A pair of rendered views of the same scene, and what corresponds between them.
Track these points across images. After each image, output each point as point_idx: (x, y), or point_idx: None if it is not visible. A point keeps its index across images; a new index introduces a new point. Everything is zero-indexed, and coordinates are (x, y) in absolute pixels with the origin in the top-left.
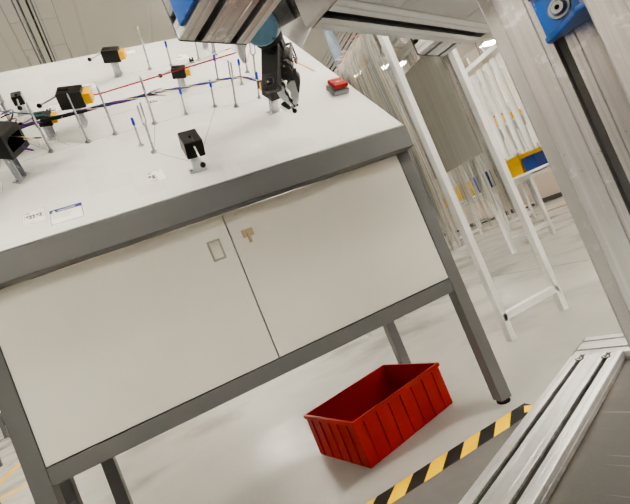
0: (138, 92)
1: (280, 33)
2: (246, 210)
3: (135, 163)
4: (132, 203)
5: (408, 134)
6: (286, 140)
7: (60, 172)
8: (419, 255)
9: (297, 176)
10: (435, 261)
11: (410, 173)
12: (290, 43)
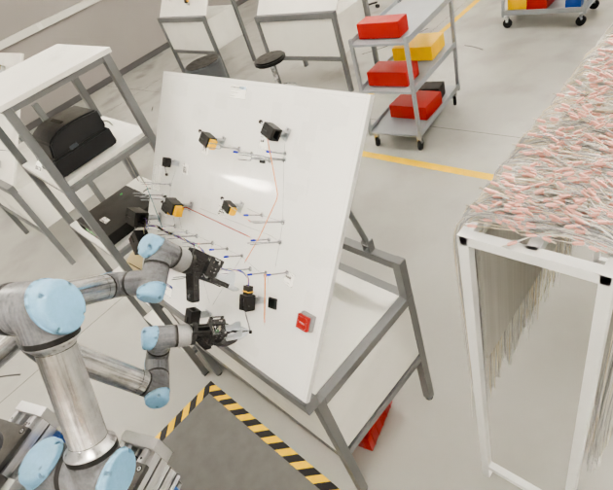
0: (221, 188)
1: (191, 344)
2: None
3: None
4: (183, 309)
5: (306, 410)
6: (248, 336)
7: None
8: (319, 432)
9: (241, 364)
10: (329, 441)
11: (317, 413)
12: (212, 335)
